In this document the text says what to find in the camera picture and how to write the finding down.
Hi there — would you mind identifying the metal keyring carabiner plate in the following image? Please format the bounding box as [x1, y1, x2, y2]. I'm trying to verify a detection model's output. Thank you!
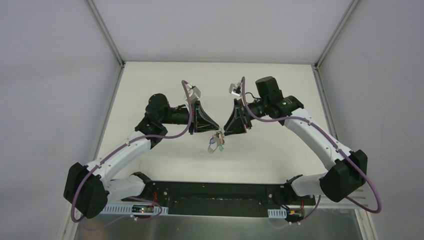
[207, 131, 225, 154]

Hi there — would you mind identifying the yellow tagged key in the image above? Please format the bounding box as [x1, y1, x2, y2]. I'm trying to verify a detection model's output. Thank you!
[215, 135, 225, 146]

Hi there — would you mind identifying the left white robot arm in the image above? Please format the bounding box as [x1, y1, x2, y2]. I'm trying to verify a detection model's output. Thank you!
[63, 93, 220, 219]

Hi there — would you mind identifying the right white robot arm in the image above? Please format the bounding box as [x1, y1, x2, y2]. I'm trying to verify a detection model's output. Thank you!
[224, 76, 368, 205]

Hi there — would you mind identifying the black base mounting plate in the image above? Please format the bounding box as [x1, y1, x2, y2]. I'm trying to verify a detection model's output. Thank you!
[138, 179, 316, 218]

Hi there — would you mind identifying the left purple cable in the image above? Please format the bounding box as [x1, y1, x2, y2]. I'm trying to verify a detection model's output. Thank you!
[70, 79, 194, 223]

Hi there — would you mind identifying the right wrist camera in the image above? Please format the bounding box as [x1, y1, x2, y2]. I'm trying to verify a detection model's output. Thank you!
[228, 81, 242, 97]

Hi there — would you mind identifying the right white slotted cable duct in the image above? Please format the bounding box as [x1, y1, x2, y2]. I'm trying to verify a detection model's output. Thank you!
[267, 208, 287, 219]

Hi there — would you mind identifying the white slotted cable duct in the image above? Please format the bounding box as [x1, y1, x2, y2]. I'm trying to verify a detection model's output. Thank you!
[267, 208, 287, 219]
[100, 203, 169, 216]

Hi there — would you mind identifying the left white slotted cable duct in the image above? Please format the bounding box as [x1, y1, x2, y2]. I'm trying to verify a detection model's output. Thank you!
[100, 203, 169, 216]

